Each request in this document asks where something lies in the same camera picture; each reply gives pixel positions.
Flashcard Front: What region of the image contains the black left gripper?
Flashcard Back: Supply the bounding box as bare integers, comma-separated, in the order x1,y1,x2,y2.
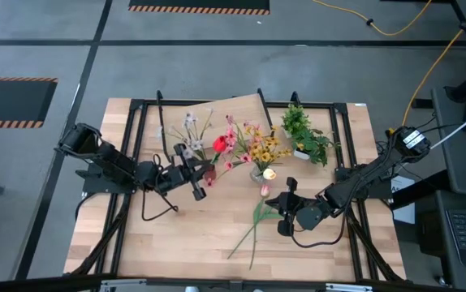
157,143,214,202

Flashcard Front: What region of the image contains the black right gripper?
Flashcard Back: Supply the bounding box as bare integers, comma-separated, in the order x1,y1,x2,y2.
265,177,331,238

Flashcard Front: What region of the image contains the pink tulip stem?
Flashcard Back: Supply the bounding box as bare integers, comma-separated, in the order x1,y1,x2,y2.
227,198,285,260

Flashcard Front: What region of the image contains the pink artificial tulip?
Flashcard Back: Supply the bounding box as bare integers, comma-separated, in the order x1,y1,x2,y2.
250,184,273,271

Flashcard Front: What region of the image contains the white artificial flower bunch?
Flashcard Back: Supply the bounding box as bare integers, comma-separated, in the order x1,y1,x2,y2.
155,111,214,162

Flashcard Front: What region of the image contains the red artificial tulip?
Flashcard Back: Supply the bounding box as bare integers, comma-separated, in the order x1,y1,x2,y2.
209,135,229,166

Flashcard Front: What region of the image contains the clear cut-glass vase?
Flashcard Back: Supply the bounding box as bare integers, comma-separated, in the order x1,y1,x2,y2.
249,164,277,184

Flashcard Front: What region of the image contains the yellow artificial flower bunch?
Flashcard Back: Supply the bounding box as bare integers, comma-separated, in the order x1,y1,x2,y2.
243,124,294,174

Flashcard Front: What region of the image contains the wooden shelf with black legs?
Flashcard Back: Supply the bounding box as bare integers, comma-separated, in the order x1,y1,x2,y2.
155,88,277,170

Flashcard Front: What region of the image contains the broad-leaf potted plant white pot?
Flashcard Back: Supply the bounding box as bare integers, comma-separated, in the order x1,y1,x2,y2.
289,127,336,167

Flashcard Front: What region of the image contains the small-leaf potted plant white pot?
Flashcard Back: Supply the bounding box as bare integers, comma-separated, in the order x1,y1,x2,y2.
280,104,312,137

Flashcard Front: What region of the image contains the white paper sheet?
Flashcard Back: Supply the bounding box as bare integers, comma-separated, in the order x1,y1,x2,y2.
390,174,416,225

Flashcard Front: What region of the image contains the dark grey desk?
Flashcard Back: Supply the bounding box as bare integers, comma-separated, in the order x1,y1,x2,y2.
431,87,466,200
415,190,466,292

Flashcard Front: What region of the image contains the black hazard-striped floor mat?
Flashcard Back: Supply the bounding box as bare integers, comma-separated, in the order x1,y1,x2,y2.
128,0,270,16
0,76,58,130

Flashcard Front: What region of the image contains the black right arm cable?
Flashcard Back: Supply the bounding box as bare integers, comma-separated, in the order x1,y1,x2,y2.
291,210,347,249

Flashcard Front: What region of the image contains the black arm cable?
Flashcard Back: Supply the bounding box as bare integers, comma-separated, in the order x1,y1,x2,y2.
291,210,347,249
140,152,180,223

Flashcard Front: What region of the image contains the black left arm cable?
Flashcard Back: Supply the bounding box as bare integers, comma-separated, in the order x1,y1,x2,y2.
140,152,180,223

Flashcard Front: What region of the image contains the black aluminium table frame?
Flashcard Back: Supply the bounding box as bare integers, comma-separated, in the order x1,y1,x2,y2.
0,88,466,292

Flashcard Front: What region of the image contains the silver aluminium frame bracket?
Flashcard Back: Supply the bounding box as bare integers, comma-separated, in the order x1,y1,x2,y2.
325,282,374,292
101,278,147,292

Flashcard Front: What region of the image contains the white cable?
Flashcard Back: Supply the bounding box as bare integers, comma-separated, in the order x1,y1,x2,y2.
429,104,466,150

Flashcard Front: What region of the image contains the yellow extension cable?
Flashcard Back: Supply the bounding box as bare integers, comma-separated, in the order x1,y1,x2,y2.
401,0,466,127

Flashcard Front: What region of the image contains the yellow cable with black connector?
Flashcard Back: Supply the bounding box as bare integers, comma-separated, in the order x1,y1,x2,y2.
312,0,434,37

